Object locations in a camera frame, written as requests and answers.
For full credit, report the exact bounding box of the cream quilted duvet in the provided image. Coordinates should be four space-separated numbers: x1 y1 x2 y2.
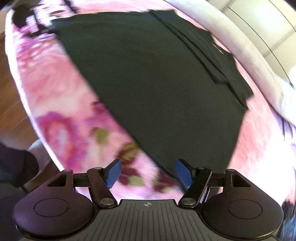
167 1 295 125

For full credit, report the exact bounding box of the pink floral bedspread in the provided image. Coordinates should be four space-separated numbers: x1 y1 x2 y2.
5 1 295 203

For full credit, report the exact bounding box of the dark green t-shirt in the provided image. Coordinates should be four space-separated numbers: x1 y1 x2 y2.
52 10 253 175

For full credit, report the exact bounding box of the white wardrobe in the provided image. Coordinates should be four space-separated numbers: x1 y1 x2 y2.
208 1 295 87

